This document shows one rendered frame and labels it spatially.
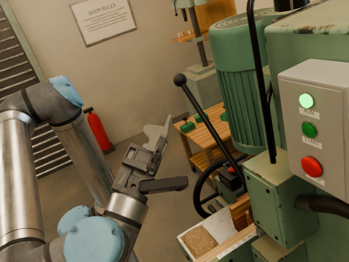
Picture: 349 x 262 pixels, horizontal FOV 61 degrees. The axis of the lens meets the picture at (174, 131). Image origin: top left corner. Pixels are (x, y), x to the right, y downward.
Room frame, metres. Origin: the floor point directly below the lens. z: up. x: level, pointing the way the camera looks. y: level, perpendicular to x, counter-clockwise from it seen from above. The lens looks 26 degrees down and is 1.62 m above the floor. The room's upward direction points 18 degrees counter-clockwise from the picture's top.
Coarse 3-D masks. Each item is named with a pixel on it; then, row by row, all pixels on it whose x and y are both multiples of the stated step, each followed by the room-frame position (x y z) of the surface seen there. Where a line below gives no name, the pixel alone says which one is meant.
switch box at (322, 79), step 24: (288, 72) 0.35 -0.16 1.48; (312, 72) 0.32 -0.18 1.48; (336, 72) 0.30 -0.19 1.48; (288, 96) 0.34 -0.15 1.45; (336, 96) 0.27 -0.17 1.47; (288, 120) 0.34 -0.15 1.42; (312, 120) 0.30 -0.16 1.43; (336, 120) 0.27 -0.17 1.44; (288, 144) 0.35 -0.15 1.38; (336, 144) 0.27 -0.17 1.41; (336, 168) 0.28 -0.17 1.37; (336, 192) 0.28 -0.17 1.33
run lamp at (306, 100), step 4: (304, 92) 0.31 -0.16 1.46; (300, 96) 0.31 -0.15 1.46; (304, 96) 0.31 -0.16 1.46; (308, 96) 0.30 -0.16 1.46; (312, 96) 0.30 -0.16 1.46; (300, 100) 0.31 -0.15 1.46; (304, 100) 0.31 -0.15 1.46; (308, 100) 0.30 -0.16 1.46; (312, 100) 0.30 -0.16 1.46; (304, 104) 0.31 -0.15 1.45; (308, 104) 0.30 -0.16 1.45; (312, 104) 0.30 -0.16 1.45; (308, 108) 0.31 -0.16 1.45
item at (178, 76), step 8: (176, 80) 0.73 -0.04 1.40; (184, 80) 0.72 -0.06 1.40; (184, 88) 0.71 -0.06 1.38; (192, 96) 0.70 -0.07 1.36; (200, 112) 0.66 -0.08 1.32; (208, 120) 0.65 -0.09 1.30; (208, 128) 0.64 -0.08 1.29; (216, 136) 0.62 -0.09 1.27; (224, 152) 0.59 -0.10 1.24; (232, 160) 0.57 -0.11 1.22; (240, 176) 0.55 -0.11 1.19; (256, 224) 0.49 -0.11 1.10
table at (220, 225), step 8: (216, 200) 0.88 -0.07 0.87; (224, 200) 0.86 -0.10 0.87; (224, 208) 0.78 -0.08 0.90; (216, 216) 0.76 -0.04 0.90; (224, 216) 0.75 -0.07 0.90; (200, 224) 0.75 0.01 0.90; (208, 224) 0.74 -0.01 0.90; (216, 224) 0.73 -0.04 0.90; (224, 224) 0.72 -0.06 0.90; (232, 224) 0.71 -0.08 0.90; (184, 232) 0.74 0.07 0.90; (216, 232) 0.69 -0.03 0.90; (224, 232) 0.68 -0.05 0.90; (232, 232) 0.67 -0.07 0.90; (216, 240) 0.66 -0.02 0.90; (224, 240) 0.65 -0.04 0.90; (184, 248) 0.67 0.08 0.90; (192, 256) 0.63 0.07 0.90; (248, 256) 0.58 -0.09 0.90
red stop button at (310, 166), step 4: (308, 156) 0.31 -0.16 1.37; (304, 160) 0.31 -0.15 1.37; (308, 160) 0.30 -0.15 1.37; (312, 160) 0.30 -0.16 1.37; (304, 164) 0.31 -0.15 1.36; (308, 164) 0.30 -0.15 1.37; (312, 164) 0.30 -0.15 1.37; (316, 164) 0.30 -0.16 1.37; (304, 168) 0.31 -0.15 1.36; (308, 168) 0.30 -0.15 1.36; (312, 168) 0.30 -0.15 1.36; (316, 168) 0.29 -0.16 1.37; (320, 168) 0.29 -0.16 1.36; (308, 172) 0.30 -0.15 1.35; (312, 172) 0.30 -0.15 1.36; (316, 172) 0.29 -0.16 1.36; (320, 172) 0.29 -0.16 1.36; (312, 176) 0.30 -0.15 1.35; (316, 176) 0.30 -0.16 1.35
